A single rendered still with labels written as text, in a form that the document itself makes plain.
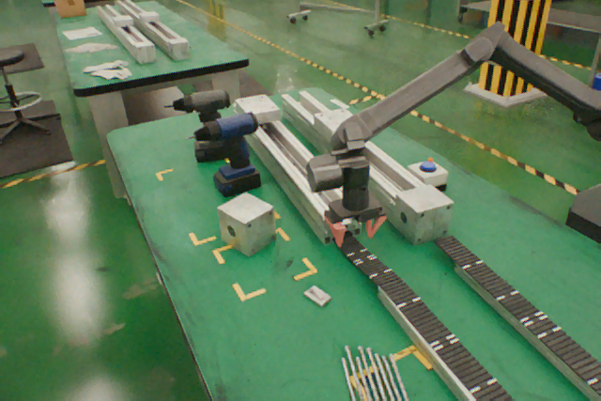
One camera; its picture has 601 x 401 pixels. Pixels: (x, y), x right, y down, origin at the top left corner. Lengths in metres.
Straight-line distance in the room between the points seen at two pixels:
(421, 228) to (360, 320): 0.29
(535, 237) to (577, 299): 0.20
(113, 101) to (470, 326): 2.10
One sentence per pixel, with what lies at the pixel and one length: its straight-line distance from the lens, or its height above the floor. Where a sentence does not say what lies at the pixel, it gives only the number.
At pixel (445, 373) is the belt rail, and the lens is 0.86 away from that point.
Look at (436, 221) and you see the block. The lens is 1.13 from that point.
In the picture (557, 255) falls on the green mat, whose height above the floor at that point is 0.78.
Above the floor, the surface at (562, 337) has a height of 0.81.
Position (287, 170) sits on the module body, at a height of 0.86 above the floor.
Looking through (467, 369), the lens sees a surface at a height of 0.81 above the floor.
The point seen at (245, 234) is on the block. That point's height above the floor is 0.84.
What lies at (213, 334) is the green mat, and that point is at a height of 0.78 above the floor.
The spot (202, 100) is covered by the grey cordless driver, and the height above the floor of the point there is 0.98.
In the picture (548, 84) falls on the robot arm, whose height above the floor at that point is 1.09.
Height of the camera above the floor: 1.47
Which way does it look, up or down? 30 degrees down
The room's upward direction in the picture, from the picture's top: 3 degrees counter-clockwise
